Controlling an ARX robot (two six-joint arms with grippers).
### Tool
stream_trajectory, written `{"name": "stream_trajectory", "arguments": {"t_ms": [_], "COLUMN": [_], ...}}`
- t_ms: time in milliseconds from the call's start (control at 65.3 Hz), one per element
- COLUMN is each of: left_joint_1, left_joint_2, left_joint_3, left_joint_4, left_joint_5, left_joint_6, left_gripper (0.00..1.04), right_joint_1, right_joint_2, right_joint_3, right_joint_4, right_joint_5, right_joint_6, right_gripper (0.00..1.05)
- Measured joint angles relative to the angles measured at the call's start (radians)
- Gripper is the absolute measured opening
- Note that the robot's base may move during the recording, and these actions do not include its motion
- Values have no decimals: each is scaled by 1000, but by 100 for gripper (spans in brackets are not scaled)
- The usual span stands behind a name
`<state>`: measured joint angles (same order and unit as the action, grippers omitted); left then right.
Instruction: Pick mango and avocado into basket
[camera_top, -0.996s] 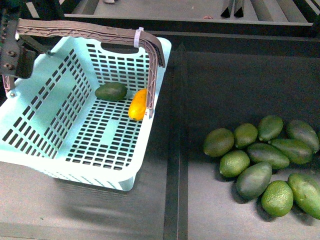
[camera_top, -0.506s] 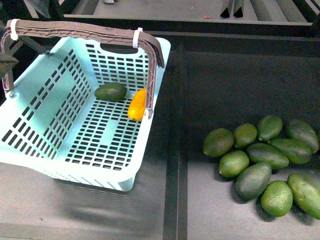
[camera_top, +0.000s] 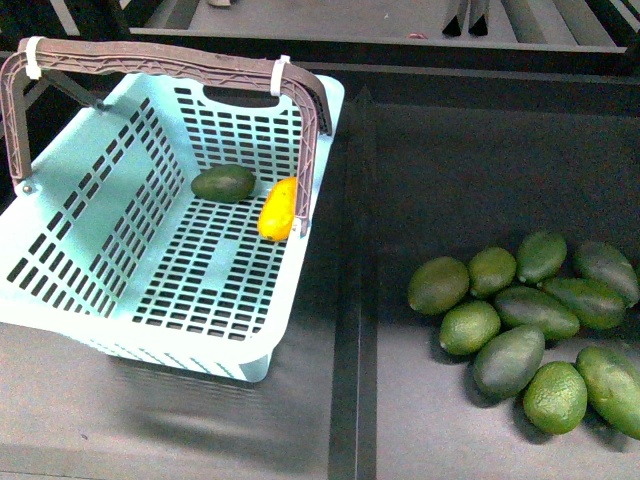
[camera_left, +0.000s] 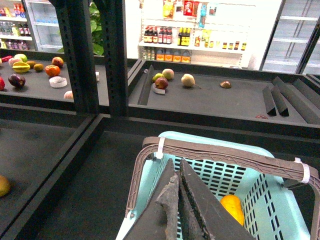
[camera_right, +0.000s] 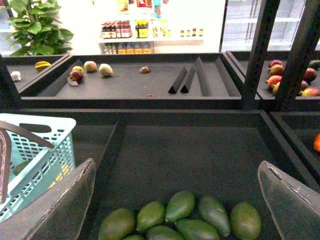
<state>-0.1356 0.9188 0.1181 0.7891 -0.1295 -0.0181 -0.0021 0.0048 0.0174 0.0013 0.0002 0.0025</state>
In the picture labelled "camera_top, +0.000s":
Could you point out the light blue plastic basket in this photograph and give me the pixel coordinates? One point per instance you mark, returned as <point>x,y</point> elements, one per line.
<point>107,244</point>

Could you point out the green avocado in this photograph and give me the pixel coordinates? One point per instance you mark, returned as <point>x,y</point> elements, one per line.
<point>490,271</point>
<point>526,306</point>
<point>603,262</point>
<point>596,305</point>
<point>466,328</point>
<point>438,285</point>
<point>540,256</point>
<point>612,383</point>
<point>555,401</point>
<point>507,363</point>
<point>226,183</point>

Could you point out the yellow mango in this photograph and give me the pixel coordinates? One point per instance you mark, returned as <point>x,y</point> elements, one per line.
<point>278,212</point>

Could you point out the black triangular divider right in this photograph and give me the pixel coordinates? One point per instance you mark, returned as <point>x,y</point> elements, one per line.
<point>478,17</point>

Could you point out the brown basket handle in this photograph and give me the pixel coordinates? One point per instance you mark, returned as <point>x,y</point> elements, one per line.
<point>37,56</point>

